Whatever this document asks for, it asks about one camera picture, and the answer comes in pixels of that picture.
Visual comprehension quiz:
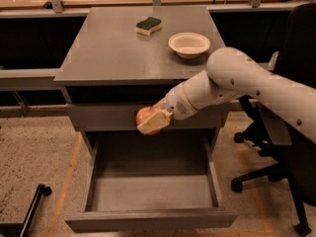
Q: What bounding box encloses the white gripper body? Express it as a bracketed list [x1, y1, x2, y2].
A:
[162, 84, 198, 120]

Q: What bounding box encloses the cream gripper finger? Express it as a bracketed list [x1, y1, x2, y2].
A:
[139, 110, 172, 133]
[149, 102, 165, 112]

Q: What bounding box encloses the red apple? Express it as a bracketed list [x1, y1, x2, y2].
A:
[135, 107, 160, 135]

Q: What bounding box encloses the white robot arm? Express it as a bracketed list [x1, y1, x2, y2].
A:
[136, 47, 316, 142]

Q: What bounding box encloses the grey drawer cabinet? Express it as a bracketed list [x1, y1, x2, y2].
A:
[54, 6, 225, 150]

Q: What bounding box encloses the open grey middle drawer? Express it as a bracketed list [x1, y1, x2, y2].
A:
[65, 129, 237, 232]

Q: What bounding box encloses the closed grey top drawer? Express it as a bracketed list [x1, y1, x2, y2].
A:
[69, 103, 228, 131]

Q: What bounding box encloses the white paper bowl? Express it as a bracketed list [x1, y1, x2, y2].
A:
[168, 33, 210, 59]

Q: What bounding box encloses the green and yellow sponge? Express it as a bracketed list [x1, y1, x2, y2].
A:
[135, 17, 162, 37]

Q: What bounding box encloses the black office chair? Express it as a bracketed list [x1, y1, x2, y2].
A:
[231, 3, 316, 237]

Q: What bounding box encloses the black stand leg with wheel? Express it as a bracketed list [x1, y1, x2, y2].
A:
[0, 184, 52, 237]

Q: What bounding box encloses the grey metal desk frame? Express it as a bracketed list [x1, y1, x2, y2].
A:
[0, 0, 312, 115]

